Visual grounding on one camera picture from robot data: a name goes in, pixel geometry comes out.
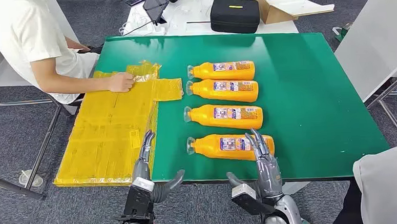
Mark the person's right hand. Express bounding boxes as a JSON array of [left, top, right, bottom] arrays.
[[106, 72, 136, 94]]

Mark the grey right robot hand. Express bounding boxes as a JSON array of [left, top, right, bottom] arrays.
[[224, 126, 285, 200]]

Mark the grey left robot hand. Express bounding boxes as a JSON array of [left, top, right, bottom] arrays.
[[129, 128, 187, 205]]

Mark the orange detergent bottle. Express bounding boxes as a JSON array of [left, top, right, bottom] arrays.
[[186, 60, 256, 84], [185, 76, 260, 107], [183, 101, 264, 134], [185, 131, 276, 165]]

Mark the white table foot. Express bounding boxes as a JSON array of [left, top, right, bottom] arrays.
[[282, 181, 312, 196]]

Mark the yellow taped cardboard sheet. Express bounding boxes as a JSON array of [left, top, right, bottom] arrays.
[[47, 58, 189, 190]]

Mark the black tablet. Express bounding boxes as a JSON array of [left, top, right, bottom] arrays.
[[142, 0, 171, 26]]

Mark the person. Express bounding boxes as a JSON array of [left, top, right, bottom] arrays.
[[327, 140, 397, 224], [0, 0, 137, 109]]

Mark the clear plastic cup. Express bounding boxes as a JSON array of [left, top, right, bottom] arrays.
[[18, 169, 44, 188]]

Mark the black zip case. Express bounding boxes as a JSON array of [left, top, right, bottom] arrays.
[[208, 0, 261, 36]]

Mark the white table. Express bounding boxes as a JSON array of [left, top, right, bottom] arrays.
[[122, 0, 300, 43]]

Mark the green floor object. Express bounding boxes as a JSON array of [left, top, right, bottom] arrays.
[[332, 23, 353, 43]]

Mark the brown cardboard box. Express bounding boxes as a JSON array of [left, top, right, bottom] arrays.
[[253, 0, 303, 26]]

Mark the white foam sheet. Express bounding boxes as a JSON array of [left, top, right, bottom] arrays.
[[264, 0, 336, 20]]

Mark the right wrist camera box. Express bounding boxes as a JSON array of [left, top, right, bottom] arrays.
[[230, 181, 277, 217]]

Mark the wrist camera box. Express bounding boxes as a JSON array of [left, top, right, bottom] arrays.
[[120, 175, 158, 224], [230, 181, 277, 217]]

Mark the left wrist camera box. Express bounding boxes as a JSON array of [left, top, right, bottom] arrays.
[[120, 175, 158, 224]]

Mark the black cable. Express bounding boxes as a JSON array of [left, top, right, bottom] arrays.
[[122, 20, 156, 37]]

